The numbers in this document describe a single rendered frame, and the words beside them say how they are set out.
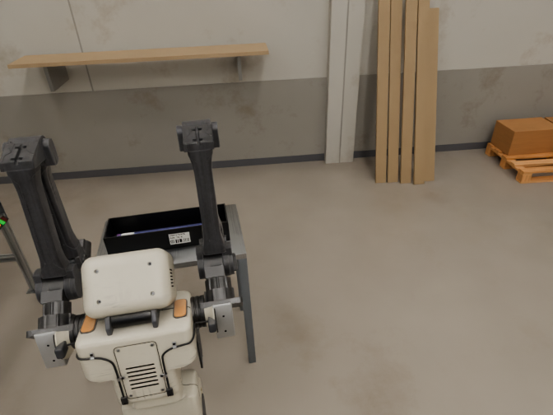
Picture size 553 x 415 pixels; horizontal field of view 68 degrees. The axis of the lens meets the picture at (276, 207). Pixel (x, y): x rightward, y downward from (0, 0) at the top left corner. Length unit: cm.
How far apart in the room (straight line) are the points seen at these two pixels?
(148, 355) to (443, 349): 194
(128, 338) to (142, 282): 14
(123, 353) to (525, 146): 440
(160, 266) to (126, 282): 9
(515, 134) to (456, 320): 242
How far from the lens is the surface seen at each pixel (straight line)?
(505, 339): 290
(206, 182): 109
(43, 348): 123
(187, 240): 202
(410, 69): 412
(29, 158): 114
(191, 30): 410
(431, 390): 252
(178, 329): 107
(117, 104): 438
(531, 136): 488
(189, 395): 135
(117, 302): 107
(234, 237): 205
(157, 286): 105
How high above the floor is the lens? 202
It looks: 33 degrees down
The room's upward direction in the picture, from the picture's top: 2 degrees counter-clockwise
